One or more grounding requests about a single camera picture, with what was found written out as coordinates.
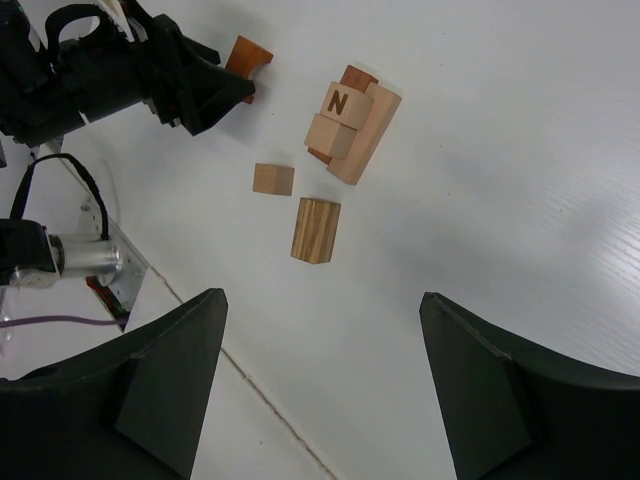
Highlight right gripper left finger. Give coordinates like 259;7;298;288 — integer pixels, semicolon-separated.
1;289;228;479

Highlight red-brown arch block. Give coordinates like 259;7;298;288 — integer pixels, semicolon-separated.
225;35;274;79

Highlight light wood cube block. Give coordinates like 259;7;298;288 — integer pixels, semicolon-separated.
304;114;357;159

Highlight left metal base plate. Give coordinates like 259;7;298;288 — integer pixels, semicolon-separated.
78;196;149;330

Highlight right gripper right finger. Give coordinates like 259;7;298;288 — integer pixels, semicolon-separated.
419;292;639;479

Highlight small plain wood cube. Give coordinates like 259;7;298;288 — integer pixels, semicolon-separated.
252;163;295;196

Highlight dark-topped wood block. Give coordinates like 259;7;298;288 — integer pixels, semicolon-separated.
290;198;341;264

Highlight red-brown long block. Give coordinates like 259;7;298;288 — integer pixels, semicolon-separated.
307;64;379;165

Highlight light wood long block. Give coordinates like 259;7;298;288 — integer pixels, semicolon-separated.
327;83;402;185

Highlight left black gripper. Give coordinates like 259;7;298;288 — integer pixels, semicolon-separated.
1;1;256;145

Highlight wood cube letter N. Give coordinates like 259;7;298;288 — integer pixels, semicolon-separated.
320;82;373;130

